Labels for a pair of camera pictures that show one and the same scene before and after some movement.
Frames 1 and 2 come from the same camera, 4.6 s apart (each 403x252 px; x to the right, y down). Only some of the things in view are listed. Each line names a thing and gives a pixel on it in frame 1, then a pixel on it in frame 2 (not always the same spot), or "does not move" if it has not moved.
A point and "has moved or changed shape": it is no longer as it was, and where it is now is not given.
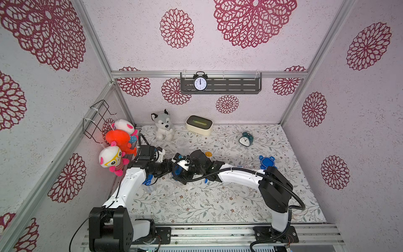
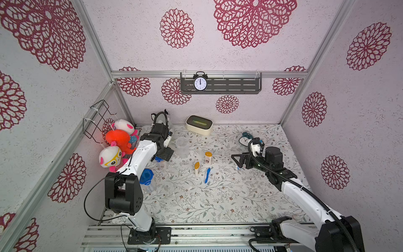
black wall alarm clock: x=200 y=83 does not move
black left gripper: x=168 y=167 -> x=167 y=154
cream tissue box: x=199 y=124 does not move
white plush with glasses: x=112 y=156 does not move
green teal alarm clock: x=246 y=139 does not move
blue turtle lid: x=178 y=170 has moved or changed shape
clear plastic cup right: x=182 y=145 does not move
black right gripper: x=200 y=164 -> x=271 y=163
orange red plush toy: x=122 y=138 does not move
